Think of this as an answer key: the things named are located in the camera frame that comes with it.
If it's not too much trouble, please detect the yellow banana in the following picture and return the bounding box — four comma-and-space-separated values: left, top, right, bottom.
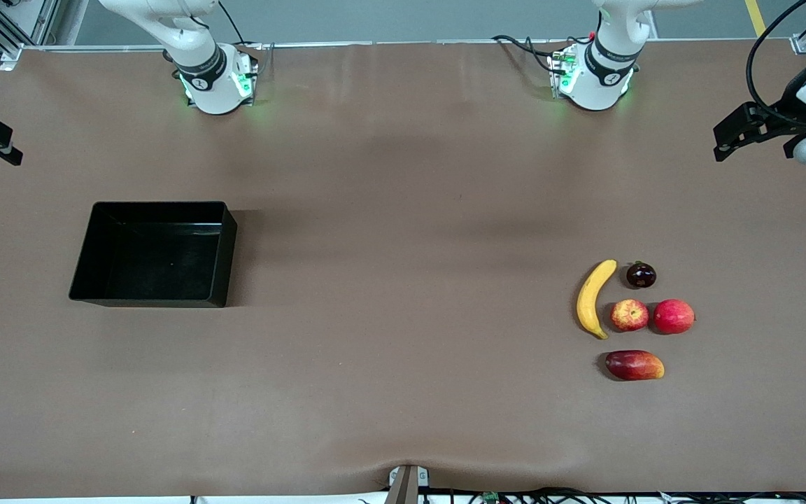
577, 260, 618, 340

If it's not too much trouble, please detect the red round fruit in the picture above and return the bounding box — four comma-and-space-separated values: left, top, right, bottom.
653, 299, 696, 335

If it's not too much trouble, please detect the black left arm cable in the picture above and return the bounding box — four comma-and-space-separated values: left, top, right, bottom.
746, 0, 806, 128

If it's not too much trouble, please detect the brown table mat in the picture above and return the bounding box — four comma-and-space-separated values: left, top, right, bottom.
0, 41, 806, 499

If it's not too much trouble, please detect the metal table edge clamp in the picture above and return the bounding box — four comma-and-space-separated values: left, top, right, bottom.
383, 465, 430, 504

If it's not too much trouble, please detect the black right base cable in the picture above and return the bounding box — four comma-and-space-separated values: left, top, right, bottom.
218, 0, 265, 71

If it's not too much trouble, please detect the red and yellow mango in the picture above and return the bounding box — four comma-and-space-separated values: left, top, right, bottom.
605, 350, 665, 382

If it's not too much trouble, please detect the dark purple round fruit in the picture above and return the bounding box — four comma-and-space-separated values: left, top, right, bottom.
626, 262, 657, 289

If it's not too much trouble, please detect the black left base cable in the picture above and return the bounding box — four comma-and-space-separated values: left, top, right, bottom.
493, 34, 566, 75

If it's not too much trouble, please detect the black base cable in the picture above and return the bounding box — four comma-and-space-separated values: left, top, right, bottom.
218, 0, 265, 71
493, 34, 566, 75

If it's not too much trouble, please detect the black plastic box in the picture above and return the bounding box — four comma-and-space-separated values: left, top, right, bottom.
69, 202, 238, 309

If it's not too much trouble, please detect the red and yellow apple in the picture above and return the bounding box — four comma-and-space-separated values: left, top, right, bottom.
611, 300, 649, 333

